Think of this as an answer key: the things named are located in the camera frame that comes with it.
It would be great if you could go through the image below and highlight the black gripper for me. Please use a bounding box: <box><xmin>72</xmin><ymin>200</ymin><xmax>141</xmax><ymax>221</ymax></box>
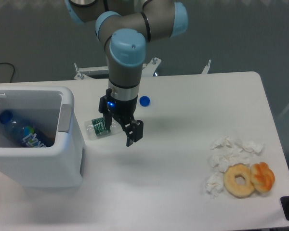
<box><xmin>98</xmin><ymin>94</ymin><xmax>144</xmax><ymax>147</ymax></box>

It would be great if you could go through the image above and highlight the clear green-label plastic bottle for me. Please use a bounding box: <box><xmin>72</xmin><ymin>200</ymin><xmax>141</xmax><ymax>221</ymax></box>
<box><xmin>84</xmin><ymin>117</ymin><xmax>123</xmax><ymax>141</ymax></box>

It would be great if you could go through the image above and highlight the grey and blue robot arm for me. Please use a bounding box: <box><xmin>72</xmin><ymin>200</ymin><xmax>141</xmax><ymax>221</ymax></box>
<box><xmin>65</xmin><ymin>0</ymin><xmax>188</xmax><ymax>146</ymax></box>

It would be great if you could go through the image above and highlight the blue bottle cap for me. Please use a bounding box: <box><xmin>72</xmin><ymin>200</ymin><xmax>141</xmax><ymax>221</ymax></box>
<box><xmin>139</xmin><ymin>96</ymin><xmax>151</xmax><ymax>107</ymax></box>

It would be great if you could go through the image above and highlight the blue-label bottle in bin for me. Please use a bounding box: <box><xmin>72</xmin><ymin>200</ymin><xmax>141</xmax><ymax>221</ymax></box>
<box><xmin>0</xmin><ymin>110</ymin><xmax>54</xmax><ymax>148</ymax></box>

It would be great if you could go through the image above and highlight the white trash bin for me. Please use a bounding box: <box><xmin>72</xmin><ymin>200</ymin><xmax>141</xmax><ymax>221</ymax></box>
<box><xmin>0</xmin><ymin>86</ymin><xmax>85</xmax><ymax>188</ymax></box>

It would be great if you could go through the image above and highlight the crumpled white tissue upper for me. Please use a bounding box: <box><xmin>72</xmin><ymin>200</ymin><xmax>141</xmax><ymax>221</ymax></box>
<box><xmin>209</xmin><ymin>136</ymin><xmax>265</xmax><ymax>173</ymax></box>

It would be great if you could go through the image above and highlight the crumpled white tissue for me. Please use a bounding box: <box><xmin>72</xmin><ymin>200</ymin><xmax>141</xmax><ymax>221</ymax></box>
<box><xmin>209</xmin><ymin>136</ymin><xmax>265</xmax><ymax>173</ymax></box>
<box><xmin>205</xmin><ymin>172</ymin><xmax>224</xmax><ymax>198</ymax></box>

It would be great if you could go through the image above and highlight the crumpled white tissue lower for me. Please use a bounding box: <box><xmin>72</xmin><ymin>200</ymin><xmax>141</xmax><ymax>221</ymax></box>
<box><xmin>205</xmin><ymin>172</ymin><xmax>224</xmax><ymax>198</ymax></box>

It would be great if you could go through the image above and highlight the orange glazed twisted bun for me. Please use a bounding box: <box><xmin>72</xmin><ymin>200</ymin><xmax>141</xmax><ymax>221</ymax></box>
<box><xmin>250</xmin><ymin>162</ymin><xmax>275</xmax><ymax>193</ymax></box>

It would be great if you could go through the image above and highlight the black cable on floor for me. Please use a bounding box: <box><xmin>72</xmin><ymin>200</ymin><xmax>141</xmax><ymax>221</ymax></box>
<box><xmin>0</xmin><ymin>62</ymin><xmax>15</xmax><ymax>84</ymax></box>

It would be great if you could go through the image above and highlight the ring donut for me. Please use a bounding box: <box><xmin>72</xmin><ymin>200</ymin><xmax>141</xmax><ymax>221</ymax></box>
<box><xmin>223</xmin><ymin>164</ymin><xmax>255</xmax><ymax>198</ymax></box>

